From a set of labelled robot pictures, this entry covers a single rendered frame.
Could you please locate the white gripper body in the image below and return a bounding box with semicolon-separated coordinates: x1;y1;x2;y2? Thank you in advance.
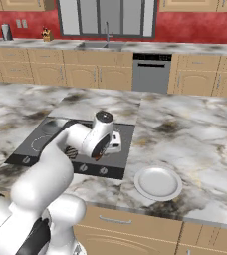
105;138;123;155

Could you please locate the dark grey hob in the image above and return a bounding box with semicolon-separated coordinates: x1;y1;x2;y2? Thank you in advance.
4;117;136;180

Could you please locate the white round plate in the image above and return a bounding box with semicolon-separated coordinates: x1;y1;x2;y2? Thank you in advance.
133;165;183;202

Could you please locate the silver dishwasher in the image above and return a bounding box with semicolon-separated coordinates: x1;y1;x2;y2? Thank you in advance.
131;52;173;95

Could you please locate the tan drawer front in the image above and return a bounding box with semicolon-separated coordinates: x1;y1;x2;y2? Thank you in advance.
74;204;184;243
178;221;227;255

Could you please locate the tan cupboard door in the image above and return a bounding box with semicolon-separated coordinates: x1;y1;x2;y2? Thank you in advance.
73;224;180;255

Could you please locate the tan base cupboard run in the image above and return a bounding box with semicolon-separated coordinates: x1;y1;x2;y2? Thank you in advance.
167;53;227;99
0;47;134;92

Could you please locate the steel sink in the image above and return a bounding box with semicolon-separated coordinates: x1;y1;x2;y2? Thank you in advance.
75;40;127;53

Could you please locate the silver tap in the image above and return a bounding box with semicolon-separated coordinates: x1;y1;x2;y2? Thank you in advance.
104;21;114;44

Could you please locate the grey framed window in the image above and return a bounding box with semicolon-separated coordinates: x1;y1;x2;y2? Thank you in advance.
56;0;159;39

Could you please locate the wooden knife block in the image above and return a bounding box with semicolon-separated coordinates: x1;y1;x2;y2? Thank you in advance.
41;27;55;43

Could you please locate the grey metal jar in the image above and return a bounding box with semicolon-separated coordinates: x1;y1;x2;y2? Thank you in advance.
0;23;15;42

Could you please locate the silver drawer handle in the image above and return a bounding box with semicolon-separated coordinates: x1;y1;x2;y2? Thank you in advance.
98;214;133;225

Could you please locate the tan wall cupboard run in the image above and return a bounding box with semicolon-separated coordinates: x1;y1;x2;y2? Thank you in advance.
157;0;227;14
0;0;56;13

